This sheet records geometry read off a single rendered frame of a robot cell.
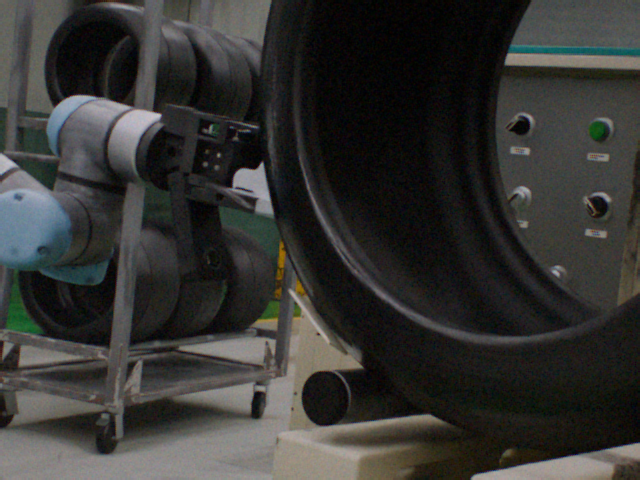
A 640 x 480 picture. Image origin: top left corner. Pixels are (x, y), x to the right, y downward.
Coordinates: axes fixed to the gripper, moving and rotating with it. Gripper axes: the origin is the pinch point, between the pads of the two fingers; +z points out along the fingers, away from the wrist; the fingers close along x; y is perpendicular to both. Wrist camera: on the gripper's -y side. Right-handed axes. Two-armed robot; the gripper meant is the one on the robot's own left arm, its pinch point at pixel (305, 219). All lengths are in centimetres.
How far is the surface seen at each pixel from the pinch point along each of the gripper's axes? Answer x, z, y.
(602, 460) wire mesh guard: -55, 60, 4
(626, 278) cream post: 26.3, 19.4, -0.1
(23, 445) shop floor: 203, -281, -140
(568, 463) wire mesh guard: -56, 60, 4
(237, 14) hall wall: 773, -785, 46
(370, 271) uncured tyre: -10.4, 16.3, -0.8
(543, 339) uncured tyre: -11.7, 33.1, -1.3
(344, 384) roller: -9.9, 15.8, -10.2
